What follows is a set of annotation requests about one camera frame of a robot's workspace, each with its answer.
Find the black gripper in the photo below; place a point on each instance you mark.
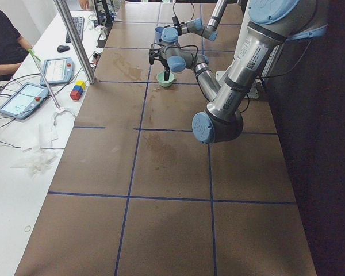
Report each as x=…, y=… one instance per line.
x=165, y=69

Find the light green bowl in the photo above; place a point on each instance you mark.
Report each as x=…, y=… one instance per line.
x=165, y=83

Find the blue-grey plastic cup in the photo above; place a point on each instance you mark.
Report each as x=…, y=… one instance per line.
x=158, y=32

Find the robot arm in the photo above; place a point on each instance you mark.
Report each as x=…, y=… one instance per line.
x=270, y=24
x=196, y=26

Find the silver metal cylinder weight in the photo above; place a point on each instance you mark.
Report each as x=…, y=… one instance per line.
x=104, y=31

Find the yellow cube block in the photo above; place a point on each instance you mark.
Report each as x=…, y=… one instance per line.
x=81, y=84

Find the blue cube block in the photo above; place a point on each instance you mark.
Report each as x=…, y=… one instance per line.
x=78, y=88

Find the red cube block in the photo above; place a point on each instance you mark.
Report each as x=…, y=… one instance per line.
x=75, y=95

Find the black keyboard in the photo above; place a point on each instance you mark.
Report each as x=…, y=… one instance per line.
x=79, y=24

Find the black computer mouse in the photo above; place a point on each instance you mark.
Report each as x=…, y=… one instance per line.
x=63, y=48

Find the far teach pendant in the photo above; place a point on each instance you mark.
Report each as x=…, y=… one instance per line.
x=58, y=71

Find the teach pendant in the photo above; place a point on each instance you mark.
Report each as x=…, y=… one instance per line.
x=24, y=101
x=58, y=71

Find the crumpled white tissues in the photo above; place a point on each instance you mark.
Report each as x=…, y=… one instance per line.
x=37, y=154

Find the near teach pendant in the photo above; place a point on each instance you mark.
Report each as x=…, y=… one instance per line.
x=24, y=101

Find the seated man black shirt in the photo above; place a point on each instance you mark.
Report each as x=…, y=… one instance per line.
x=14, y=48

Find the black metal base plate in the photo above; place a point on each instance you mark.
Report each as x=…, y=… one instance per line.
x=101, y=41

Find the aluminium frame post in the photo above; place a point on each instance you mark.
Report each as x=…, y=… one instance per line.
x=76, y=42

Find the reacher grabber tool green handle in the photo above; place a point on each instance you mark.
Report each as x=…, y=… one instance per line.
x=59, y=109

